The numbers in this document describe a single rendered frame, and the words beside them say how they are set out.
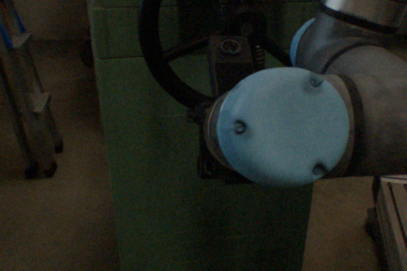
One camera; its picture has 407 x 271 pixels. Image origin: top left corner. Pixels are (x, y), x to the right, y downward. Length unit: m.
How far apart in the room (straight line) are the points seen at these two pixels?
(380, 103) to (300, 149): 0.07
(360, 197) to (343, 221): 0.16
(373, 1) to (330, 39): 0.05
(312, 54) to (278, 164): 0.19
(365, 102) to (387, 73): 0.05
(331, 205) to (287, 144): 1.39
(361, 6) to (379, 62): 0.07
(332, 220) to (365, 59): 1.24
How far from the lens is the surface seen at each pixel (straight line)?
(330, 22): 0.43
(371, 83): 0.33
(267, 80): 0.27
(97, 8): 0.81
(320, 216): 1.60
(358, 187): 1.78
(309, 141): 0.27
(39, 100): 1.83
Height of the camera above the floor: 0.98
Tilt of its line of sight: 27 degrees down
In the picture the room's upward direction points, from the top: straight up
